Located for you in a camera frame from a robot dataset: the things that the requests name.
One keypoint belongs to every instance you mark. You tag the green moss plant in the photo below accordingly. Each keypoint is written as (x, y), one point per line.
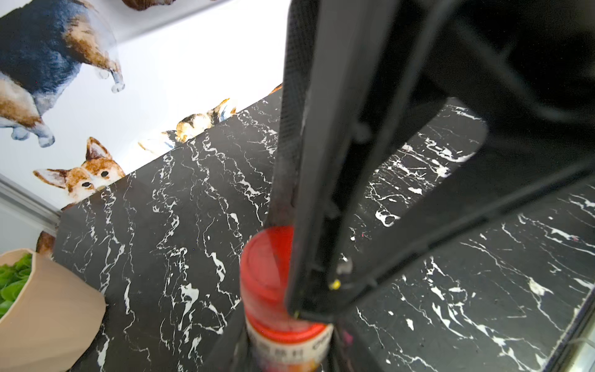
(13, 280)

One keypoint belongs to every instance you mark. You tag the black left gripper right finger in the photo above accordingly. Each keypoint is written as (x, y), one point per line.
(348, 351)

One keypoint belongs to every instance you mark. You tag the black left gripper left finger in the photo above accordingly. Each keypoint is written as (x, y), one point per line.
(231, 352)

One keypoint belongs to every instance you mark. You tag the red paint jar lid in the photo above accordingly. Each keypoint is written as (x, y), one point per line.
(264, 272)

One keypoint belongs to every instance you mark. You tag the beige paper plant pot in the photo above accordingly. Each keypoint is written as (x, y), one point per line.
(53, 321)

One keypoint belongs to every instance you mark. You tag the red paint jar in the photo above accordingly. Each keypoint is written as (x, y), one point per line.
(283, 343)

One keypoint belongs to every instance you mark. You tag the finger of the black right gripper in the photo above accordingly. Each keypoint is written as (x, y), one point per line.
(299, 52)
(431, 122)

